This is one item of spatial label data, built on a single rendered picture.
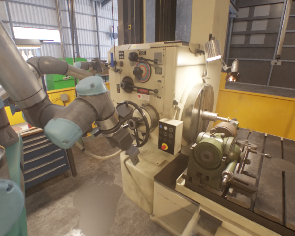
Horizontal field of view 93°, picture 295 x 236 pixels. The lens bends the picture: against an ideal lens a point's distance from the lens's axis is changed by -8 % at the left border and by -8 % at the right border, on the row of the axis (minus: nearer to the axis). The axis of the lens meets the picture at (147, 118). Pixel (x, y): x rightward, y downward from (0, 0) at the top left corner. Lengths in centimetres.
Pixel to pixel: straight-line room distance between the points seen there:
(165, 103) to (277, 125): 268
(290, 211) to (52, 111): 125
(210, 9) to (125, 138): 153
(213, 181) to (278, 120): 257
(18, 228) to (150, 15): 209
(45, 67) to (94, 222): 176
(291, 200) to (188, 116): 84
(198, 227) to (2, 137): 124
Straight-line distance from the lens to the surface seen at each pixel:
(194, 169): 113
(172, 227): 204
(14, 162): 77
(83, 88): 40
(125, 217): 218
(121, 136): 48
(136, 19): 229
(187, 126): 126
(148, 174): 177
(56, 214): 245
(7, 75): 44
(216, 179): 111
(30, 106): 46
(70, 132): 37
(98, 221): 221
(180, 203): 168
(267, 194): 127
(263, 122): 353
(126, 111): 51
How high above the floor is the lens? 177
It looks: 21 degrees down
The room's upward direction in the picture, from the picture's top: straight up
